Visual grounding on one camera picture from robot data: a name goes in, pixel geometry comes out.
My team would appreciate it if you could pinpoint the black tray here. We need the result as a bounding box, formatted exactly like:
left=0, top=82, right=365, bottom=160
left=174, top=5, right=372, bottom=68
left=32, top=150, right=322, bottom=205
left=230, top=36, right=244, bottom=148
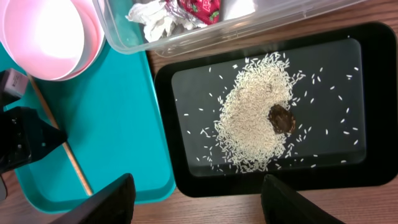
left=154, top=22, right=397, bottom=197

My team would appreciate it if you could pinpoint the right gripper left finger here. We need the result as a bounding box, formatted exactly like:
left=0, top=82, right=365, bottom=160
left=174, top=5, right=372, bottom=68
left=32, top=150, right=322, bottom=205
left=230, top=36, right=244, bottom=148
left=51, top=173, right=136, bottom=224

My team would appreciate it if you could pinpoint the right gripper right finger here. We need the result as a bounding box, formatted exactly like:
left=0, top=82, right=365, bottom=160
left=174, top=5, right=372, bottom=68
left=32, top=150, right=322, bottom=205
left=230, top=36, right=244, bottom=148
left=261, top=174, right=342, bottom=224

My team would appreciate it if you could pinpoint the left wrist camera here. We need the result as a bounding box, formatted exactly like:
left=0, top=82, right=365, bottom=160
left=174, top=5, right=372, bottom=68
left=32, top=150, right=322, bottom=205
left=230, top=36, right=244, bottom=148
left=1, top=68, right=29, bottom=107

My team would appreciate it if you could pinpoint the red snack wrapper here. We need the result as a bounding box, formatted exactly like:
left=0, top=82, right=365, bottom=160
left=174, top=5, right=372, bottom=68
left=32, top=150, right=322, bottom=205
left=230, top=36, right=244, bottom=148
left=126, top=0, right=221, bottom=43

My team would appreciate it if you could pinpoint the clear plastic bin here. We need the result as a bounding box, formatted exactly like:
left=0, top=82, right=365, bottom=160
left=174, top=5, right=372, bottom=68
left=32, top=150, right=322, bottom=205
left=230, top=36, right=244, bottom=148
left=93, top=0, right=360, bottom=57

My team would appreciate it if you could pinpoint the wooden chopstick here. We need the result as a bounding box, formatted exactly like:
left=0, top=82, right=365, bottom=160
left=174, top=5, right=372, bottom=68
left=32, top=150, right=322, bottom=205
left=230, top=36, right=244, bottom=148
left=26, top=73, right=94, bottom=197

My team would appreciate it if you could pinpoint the brown food scrap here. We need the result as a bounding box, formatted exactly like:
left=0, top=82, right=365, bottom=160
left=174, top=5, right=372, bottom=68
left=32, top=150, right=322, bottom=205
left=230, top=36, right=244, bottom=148
left=268, top=105, right=296, bottom=134

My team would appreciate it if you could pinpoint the large white plate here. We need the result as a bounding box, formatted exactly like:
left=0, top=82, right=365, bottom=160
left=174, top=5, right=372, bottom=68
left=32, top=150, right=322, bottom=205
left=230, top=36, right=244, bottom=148
left=0, top=0, right=106, bottom=82

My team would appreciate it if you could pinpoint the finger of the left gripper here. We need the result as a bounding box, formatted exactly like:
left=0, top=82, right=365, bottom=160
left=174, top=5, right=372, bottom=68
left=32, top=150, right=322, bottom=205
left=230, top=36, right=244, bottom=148
left=1, top=106, right=67, bottom=173

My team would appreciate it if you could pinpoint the pile of rice grains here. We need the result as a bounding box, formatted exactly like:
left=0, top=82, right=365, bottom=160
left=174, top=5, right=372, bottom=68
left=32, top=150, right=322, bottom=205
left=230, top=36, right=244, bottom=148
left=175, top=51, right=361, bottom=174

